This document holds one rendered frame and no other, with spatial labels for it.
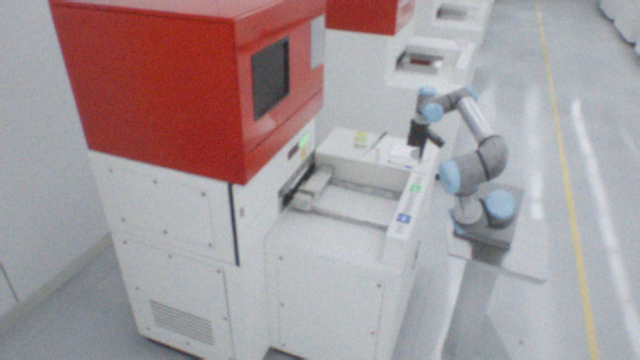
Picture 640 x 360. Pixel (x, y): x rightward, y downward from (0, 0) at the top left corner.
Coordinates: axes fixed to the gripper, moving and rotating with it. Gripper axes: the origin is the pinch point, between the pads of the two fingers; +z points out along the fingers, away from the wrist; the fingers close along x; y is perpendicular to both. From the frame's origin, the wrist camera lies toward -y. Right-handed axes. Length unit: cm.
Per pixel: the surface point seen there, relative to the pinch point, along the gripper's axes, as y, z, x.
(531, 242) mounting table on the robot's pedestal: -55, 29, 2
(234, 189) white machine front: 59, -9, 65
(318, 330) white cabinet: 31, 77, 46
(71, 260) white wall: 207, 101, 36
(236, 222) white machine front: 59, 6, 66
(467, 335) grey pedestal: -39, 90, 10
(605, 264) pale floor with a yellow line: -127, 110, -108
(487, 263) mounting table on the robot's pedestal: -37, 29, 24
